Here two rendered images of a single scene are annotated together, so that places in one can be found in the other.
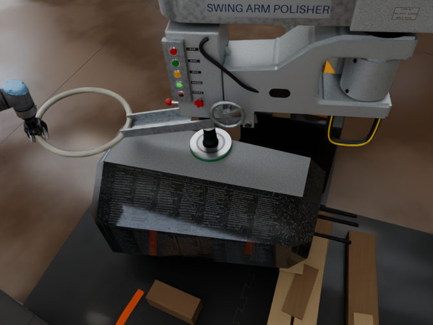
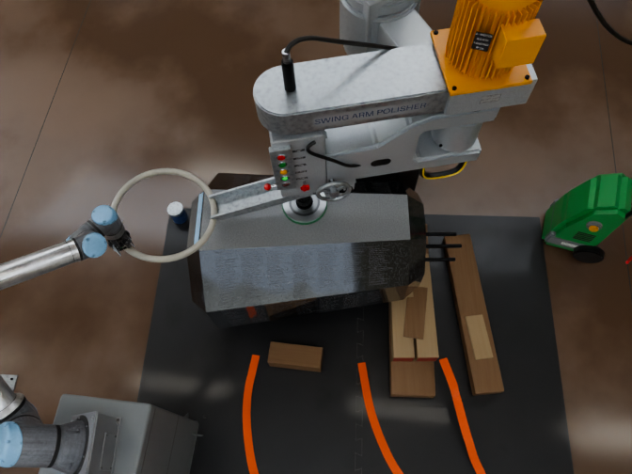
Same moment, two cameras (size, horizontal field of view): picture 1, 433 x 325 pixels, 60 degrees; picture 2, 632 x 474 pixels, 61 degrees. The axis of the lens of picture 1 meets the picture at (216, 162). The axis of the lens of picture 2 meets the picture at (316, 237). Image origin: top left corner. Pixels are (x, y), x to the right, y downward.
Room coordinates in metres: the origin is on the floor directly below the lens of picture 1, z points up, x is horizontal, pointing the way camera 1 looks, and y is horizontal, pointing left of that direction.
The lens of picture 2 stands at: (0.12, 0.34, 3.17)
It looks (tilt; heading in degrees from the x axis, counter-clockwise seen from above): 66 degrees down; 343
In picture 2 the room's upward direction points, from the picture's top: 5 degrees counter-clockwise
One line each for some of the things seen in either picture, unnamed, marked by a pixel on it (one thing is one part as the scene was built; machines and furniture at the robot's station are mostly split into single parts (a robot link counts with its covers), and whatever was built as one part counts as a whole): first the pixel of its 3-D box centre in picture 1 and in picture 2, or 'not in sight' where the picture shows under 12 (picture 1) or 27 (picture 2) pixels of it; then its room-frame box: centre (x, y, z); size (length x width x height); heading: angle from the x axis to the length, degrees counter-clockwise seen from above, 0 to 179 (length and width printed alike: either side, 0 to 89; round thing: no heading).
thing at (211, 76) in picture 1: (221, 66); (317, 145); (1.28, -0.06, 1.32); 0.36 x 0.22 x 0.45; 77
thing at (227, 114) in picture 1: (228, 108); (332, 183); (1.16, -0.07, 1.19); 0.15 x 0.10 x 0.15; 77
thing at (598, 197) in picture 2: not in sight; (601, 202); (0.86, -1.56, 0.43); 0.35 x 0.35 x 0.87; 50
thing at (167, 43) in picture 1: (178, 71); (283, 168); (1.21, 0.11, 1.37); 0.08 x 0.03 x 0.28; 77
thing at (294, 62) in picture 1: (298, 75); (393, 138); (1.20, -0.36, 1.30); 0.74 x 0.23 x 0.49; 77
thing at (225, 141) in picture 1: (211, 142); (304, 202); (1.30, 0.02, 0.84); 0.21 x 0.21 x 0.01
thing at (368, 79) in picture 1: (369, 67); (457, 120); (1.15, -0.62, 1.34); 0.19 x 0.19 x 0.20
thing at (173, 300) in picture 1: (174, 302); (295, 356); (0.78, 0.32, 0.07); 0.30 x 0.12 x 0.12; 61
